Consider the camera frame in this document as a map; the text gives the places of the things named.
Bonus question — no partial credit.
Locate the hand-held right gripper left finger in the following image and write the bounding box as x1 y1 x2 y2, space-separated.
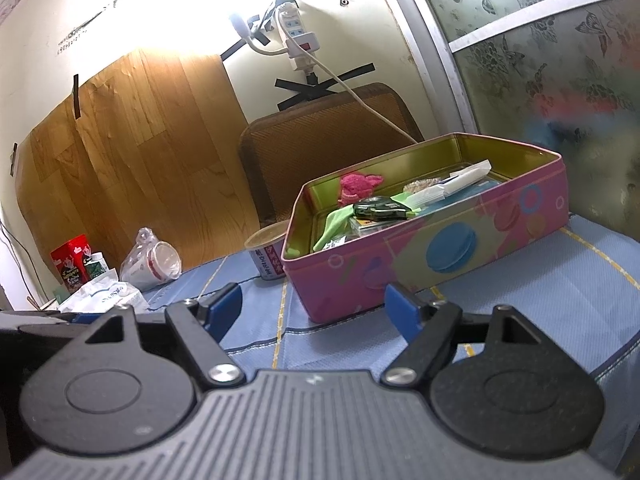
85 282 244 388

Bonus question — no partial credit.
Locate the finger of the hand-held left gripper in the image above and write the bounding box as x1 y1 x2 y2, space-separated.
50 310 113 326

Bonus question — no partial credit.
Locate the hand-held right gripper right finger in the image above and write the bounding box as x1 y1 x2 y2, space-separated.
381 282 538 388

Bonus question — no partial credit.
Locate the pink tin box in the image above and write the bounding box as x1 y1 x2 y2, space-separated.
281 132 571 324

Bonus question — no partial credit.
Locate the yellow card box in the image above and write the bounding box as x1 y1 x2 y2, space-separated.
350 215 396 237

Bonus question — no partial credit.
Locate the green plastic tool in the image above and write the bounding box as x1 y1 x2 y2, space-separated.
313 192 426 252

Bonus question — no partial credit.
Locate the brown speckled packet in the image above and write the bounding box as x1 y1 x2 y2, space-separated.
404 176 443 194

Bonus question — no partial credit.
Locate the pink fluffy cloth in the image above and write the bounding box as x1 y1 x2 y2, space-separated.
339 172 386 208

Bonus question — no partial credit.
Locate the blue plastic case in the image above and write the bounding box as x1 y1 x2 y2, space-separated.
415 175 502 217

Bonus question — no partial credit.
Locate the white wet wipes pack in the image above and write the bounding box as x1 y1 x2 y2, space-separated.
425 160 493 203

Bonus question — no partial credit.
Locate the white tissue pack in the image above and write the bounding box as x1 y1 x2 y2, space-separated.
57 269 151 313

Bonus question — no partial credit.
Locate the green drink carton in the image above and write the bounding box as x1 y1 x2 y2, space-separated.
86 252 108 281

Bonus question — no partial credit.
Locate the red snack tin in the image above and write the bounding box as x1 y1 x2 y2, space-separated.
50 234 92 292

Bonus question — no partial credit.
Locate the small round can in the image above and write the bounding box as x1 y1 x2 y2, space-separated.
245 220 292 282

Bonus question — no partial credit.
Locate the clear bag with white cup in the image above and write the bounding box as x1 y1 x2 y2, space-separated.
119 227 183 291

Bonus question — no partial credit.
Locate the blue checked tablecloth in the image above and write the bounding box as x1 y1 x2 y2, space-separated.
145 215 640 480

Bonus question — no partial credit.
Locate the wood pattern board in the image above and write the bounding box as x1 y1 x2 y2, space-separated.
15 49 261 306

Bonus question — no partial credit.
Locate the black tape cross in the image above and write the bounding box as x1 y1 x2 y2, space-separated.
275 63 376 111
220 0 303 61

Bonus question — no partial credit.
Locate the white power strip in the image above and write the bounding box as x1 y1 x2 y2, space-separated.
276 2 321 72

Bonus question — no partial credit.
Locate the frosted glass sliding door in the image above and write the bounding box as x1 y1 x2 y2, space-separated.
380 0 640 241

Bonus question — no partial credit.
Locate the white power cable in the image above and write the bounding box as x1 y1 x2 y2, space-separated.
300 40 418 143

